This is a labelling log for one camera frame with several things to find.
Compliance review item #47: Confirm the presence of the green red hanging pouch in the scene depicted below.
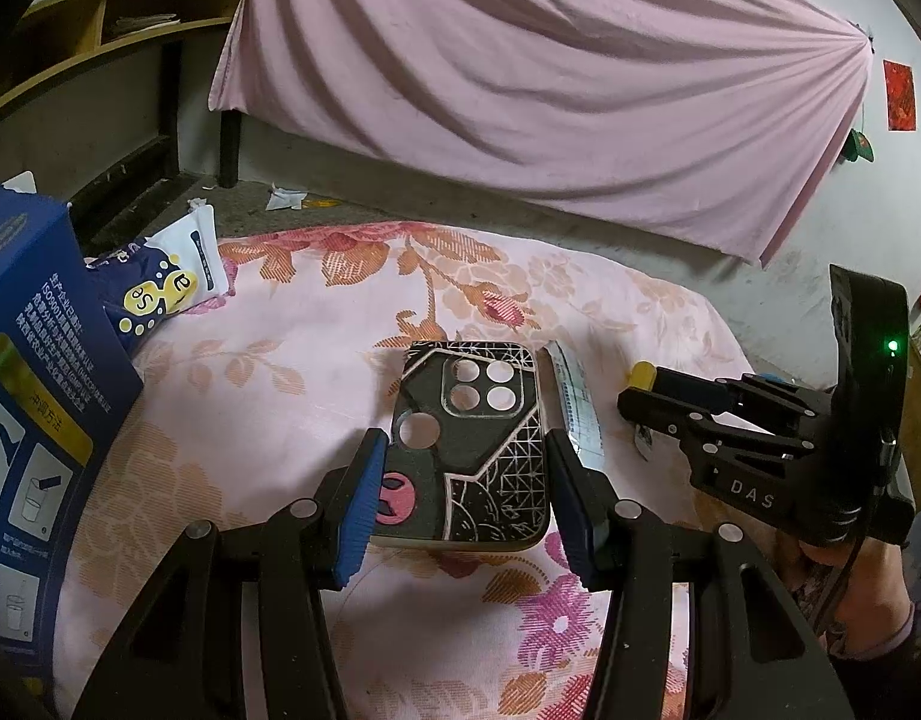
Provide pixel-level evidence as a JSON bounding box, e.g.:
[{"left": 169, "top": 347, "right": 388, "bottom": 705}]
[{"left": 841, "top": 128, "right": 875, "bottom": 163}]

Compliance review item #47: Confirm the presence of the black patterned phone case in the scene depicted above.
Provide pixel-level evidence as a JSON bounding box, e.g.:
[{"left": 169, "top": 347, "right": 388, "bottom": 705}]
[{"left": 374, "top": 341, "right": 550, "bottom": 553}]

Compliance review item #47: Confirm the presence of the white blue cartoon bag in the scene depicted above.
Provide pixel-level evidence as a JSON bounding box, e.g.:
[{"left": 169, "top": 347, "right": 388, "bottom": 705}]
[{"left": 86, "top": 199, "right": 229, "bottom": 356}]

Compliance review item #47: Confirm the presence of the floral pink quilt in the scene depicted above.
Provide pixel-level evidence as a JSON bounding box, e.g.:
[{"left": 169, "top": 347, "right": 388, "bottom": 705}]
[{"left": 55, "top": 221, "right": 750, "bottom": 718}]

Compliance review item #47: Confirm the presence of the blue cardboard box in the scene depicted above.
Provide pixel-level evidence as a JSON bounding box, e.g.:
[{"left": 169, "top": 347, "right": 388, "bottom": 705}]
[{"left": 0, "top": 185, "right": 141, "bottom": 679}]

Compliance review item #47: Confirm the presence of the small red white wrapper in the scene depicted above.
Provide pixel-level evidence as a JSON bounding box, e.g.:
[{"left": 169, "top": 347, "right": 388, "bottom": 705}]
[{"left": 632, "top": 424, "right": 654, "bottom": 461}]

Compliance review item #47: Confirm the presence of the wooden shelf desk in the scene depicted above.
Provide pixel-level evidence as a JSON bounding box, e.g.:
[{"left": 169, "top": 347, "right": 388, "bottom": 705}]
[{"left": 0, "top": 0, "right": 251, "bottom": 200}]

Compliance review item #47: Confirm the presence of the pink sheet on wall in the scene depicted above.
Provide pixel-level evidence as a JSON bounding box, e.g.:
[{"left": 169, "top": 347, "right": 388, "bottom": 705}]
[{"left": 208, "top": 0, "right": 872, "bottom": 262}]

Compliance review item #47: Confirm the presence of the grey foil wrapper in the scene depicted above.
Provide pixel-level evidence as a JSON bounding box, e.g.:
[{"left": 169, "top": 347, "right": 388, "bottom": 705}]
[{"left": 543, "top": 341, "right": 605, "bottom": 470}]

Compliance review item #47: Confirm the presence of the red paper wall poster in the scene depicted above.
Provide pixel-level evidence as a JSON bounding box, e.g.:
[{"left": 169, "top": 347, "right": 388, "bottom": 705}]
[{"left": 883, "top": 60, "right": 917, "bottom": 132}]

